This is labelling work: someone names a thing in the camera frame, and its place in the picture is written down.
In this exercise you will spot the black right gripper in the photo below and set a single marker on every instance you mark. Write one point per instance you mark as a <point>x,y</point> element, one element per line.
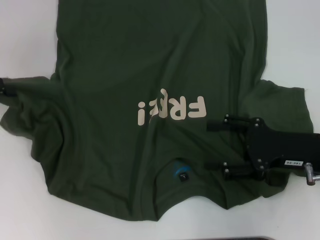
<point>280,147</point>

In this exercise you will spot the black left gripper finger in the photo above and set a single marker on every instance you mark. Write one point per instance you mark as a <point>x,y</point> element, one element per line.
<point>1,82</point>
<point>3,92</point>

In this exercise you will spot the dark green printed t-shirt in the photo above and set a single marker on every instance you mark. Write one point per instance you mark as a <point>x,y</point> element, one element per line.
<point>125,62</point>

